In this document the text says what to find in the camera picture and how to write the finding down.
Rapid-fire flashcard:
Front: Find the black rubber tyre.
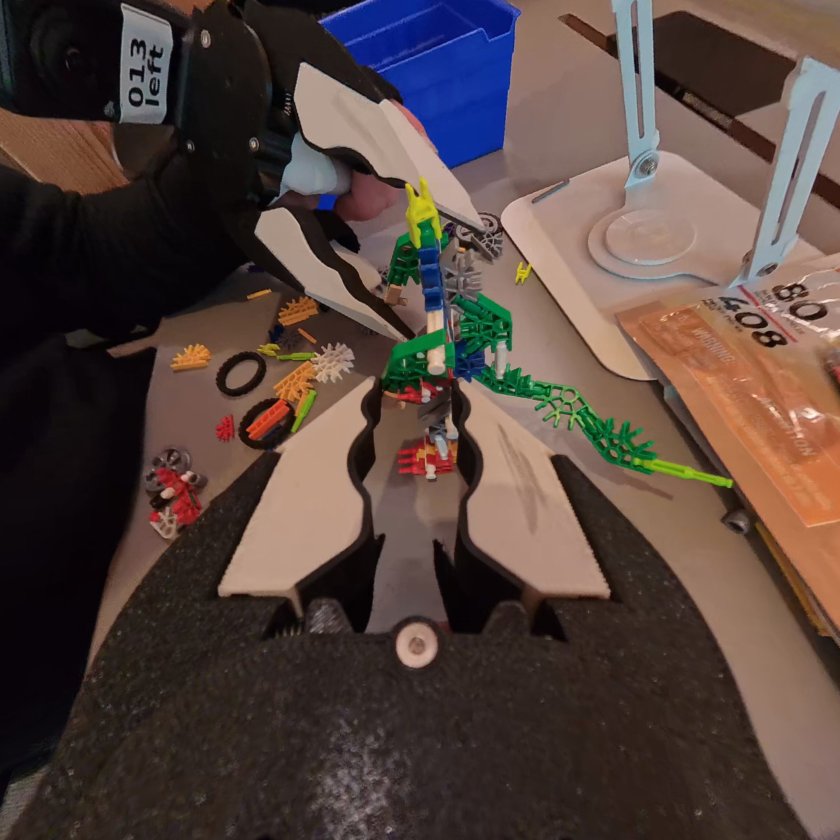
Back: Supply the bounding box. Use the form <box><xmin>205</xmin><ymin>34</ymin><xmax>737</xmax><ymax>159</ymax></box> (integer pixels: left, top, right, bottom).
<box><xmin>215</xmin><ymin>351</ymin><xmax>268</xmax><ymax>398</ymax></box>
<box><xmin>238</xmin><ymin>397</ymin><xmax>296</xmax><ymax>452</ymax></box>

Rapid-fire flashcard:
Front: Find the grey wheel with black tyre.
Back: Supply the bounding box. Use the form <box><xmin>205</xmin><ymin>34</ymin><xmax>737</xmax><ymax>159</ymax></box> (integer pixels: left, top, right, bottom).
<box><xmin>457</xmin><ymin>211</ymin><xmax>505</xmax><ymax>260</ymax></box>

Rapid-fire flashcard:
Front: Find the multicoloured construction toy model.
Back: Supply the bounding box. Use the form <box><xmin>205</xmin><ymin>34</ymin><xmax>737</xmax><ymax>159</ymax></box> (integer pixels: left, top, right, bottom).
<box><xmin>379</xmin><ymin>223</ymin><xmax>735</xmax><ymax>490</ymax></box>

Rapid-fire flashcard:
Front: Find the long tan rod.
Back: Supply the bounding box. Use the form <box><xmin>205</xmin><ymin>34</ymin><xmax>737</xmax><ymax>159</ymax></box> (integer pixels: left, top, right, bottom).
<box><xmin>755</xmin><ymin>521</ymin><xmax>834</xmax><ymax>634</ymax></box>

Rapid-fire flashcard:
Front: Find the K'nex instruction bag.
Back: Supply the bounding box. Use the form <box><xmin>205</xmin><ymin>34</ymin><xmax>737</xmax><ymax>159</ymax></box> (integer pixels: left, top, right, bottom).
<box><xmin>617</xmin><ymin>252</ymin><xmax>840</xmax><ymax>644</ymax></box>

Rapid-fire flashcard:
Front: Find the person's dark clothing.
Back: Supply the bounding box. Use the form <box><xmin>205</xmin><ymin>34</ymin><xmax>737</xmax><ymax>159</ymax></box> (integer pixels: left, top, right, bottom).
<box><xmin>0</xmin><ymin>328</ymin><xmax>158</xmax><ymax>788</ymax></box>

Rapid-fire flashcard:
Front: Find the yellow clip connector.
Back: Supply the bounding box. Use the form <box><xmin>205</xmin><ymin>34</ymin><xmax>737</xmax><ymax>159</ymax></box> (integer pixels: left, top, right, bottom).
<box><xmin>405</xmin><ymin>178</ymin><xmax>439</xmax><ymax>247</ymax></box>

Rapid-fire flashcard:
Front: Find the grey spoked wheel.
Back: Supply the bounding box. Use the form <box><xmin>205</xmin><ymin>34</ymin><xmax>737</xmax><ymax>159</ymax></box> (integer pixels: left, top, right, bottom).
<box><xmin>144</xmin><ymin>446</ymin><xmax>194</xmax><ymax>493</ymax></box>

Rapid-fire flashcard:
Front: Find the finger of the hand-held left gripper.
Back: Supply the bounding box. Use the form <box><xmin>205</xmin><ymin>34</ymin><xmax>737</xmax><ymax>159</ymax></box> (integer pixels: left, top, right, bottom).
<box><xmin>292</xmin><ymin>62</ymin><xmax>490</xmax><ymax>231</ymax></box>
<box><xmin>253</xmin><ymin>207</ymin><xmax>413</xmax><ymax>343</ymax></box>

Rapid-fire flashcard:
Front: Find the person's left hand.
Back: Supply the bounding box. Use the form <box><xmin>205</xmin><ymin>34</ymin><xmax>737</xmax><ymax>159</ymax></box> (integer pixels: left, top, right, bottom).
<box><xmin>331</xmin><ymin>171</ymin><xmax>409</xmax><ymax>224</ymax></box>

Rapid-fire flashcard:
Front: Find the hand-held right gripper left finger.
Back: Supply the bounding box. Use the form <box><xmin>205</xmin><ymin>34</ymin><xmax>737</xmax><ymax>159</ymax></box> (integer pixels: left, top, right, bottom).
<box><xmin>218</xmin><ymin>377</ymin><xmax>385</xmax><ymax>619</ymax></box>

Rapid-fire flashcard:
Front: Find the pale slotted stand strut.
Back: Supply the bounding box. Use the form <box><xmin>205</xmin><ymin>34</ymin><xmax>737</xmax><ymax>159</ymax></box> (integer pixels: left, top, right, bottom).
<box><xmin>610</xmin><ymin>0</ymin><xmax>662</xmax><ymax>191</ymax></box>
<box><xmin>738</xmin><ymin>56</ymin><xmax>840</xmax><ymax>283</ymax></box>

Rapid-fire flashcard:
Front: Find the orange connector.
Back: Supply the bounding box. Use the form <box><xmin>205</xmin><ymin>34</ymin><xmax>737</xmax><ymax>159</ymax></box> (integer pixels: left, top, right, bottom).
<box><xmin>246</xmin><ymin>400</ymin><xmax>291</xmax><ymax>439</ymax></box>

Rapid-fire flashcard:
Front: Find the wooden panel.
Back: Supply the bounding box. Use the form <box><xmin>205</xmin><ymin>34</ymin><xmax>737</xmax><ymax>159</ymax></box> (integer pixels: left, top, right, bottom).
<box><xmin>0</xmin><ymin>108</ymin><xmax>129</xmax><ymax>194</ymax></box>

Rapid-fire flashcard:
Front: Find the white snowflake connector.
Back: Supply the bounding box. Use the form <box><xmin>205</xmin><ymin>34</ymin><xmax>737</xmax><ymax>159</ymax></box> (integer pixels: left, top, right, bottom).
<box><xmin>310</xmin><ymin>343</ymin><xmax>355</xmax><ymax>385</ymax></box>

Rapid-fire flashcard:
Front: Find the red connector rack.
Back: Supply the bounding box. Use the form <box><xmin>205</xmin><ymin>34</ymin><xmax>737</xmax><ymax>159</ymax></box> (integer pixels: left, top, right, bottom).
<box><xmin>151</xmin><ymin>469</ymin><xmax>203</xmax><ymax>526</ymax></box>

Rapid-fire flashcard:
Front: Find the empty blue plastic bin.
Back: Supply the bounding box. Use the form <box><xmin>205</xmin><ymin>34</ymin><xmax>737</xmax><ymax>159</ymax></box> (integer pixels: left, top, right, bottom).
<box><xmin>319</xmin><ymin>0</ymin><xmax>522</xmax><ymax>168</ymax></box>

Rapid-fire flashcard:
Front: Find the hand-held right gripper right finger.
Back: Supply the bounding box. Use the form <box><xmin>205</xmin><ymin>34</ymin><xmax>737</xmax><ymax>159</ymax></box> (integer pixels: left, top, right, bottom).
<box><xmin>449</xmin><ymin>379</ymin><xmax>611</xmax><ymax>621</ymax></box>

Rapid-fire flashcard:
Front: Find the large yellow fan connector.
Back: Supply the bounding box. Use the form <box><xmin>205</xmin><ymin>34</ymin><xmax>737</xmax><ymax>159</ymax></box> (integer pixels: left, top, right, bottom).
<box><xmin>272</xmin><ymin>361</ymin><xmax>318</xmax><ymax>403</ymax></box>

